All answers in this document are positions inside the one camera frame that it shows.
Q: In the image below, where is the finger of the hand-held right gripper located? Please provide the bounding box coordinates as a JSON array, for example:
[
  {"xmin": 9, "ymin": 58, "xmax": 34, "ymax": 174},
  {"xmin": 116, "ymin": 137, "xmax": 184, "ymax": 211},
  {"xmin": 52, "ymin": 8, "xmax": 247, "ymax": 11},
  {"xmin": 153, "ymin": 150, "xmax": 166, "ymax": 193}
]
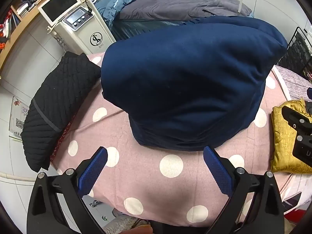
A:
[{"xmin": 281, "ymin": 105, "xmax": 312, "ymax": 137}]

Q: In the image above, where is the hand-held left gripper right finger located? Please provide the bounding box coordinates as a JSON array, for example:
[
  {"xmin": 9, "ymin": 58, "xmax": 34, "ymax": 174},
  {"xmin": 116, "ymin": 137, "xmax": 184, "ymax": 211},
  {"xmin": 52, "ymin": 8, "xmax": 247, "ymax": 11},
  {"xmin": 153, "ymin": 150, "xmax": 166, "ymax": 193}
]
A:
[{"xmin": 203, "ymin": 146, "xmax": 285, "ymax": 234}]

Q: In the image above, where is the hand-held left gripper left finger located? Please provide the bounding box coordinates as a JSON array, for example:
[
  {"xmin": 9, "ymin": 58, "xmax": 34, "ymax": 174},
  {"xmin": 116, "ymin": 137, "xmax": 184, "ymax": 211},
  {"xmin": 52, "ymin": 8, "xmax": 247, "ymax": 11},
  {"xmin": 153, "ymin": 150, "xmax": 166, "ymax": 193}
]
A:
[{"xmin": 27, "ymin": 146, "xmax": 109, "ymax": 234}]

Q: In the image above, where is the navy blue jacket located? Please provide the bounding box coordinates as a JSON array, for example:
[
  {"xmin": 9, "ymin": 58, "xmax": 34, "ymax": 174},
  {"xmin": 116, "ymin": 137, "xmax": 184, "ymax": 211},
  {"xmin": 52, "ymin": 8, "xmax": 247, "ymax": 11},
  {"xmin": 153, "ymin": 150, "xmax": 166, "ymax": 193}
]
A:
[{"xmin": 101, "ymin": 16, "xmax": 288, "ymax": 152}]

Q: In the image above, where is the gold shiny jacket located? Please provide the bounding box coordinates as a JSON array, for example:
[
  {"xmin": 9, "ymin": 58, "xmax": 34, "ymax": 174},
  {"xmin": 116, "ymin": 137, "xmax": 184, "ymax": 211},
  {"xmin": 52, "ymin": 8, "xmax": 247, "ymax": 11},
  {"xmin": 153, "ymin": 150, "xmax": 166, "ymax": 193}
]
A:
[{"xmin": 270, "ymin": 99, "xmax": 312, "ymax": 174}]

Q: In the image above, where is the grey heathered bedsheet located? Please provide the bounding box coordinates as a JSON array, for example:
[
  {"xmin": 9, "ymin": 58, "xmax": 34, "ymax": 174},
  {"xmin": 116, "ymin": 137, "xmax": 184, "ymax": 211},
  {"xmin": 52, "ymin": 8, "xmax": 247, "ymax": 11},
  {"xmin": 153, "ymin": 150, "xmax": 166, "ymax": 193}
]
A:
[{"xmin": 272, "ymin": 65, "xmax": 312, "ymax": 101}]

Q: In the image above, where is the black quilted jacket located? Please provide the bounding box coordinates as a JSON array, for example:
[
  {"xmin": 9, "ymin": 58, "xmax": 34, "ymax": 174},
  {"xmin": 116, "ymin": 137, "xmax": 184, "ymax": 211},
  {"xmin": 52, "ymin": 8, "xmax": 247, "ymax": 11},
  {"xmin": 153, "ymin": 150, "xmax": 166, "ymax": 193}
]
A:
[{"xmin": 21, "ymin": 52, "xmax": 101, "ymax": 172}]

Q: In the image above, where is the printed paper poster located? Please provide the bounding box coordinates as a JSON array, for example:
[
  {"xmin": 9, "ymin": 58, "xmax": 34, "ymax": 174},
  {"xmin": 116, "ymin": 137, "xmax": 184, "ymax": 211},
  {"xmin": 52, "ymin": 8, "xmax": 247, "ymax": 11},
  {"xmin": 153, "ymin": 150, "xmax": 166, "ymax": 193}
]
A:
[{"xmin": 8, "ymin": 96, "xmax": 31, "ymax": 140}]

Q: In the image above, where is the white machine with screen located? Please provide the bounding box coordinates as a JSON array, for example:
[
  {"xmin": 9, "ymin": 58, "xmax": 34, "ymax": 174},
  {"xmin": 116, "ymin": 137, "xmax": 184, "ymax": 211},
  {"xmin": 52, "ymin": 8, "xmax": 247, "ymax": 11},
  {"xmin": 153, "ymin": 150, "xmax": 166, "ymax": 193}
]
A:
[{"xmin": 38, "ymin": 0, "xmax": 116, "ymax": 55}]

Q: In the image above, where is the teal covered massage bed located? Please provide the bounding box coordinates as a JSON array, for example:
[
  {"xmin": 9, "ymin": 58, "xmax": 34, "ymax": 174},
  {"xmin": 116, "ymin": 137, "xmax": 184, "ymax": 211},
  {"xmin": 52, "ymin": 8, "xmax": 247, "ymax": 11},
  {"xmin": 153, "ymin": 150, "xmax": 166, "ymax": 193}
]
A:
[{"xmin": 111, "ymin": 17, "xmax": 203, "ymax": 42}]

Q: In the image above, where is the long wooden shelf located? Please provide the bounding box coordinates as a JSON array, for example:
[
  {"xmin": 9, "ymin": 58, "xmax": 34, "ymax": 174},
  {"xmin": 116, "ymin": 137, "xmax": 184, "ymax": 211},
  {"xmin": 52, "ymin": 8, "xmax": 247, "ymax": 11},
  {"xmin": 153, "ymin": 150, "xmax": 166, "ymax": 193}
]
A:
[{"xmin": 0, "ymin": 0, "xmax": 83, "ymax": 74}]

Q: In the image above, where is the black wire rack cart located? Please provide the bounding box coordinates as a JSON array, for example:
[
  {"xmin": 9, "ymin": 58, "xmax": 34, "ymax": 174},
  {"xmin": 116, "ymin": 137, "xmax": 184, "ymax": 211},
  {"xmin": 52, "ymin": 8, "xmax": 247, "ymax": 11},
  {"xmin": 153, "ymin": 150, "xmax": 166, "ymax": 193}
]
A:
[{"xmin": 278, "ymin": 26, "xmax": 312, "ymax": 83}]

